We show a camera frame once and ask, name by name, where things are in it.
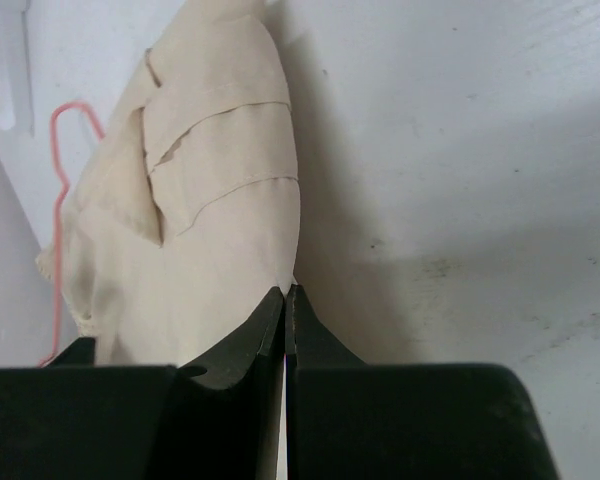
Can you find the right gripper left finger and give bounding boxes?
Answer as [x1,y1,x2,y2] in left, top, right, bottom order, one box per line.
[0,288,284,479]

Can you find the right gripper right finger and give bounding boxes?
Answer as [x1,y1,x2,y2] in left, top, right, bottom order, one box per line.
[285,286,559,479]

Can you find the beige trousers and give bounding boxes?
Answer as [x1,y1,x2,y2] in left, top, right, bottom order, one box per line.
[62,1,300,367]

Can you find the pink wire hanger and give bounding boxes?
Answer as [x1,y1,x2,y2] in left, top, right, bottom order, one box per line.
[38,100,105,367]

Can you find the white clothes rack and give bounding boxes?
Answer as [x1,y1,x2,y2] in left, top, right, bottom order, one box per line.
[0,1,33,134]

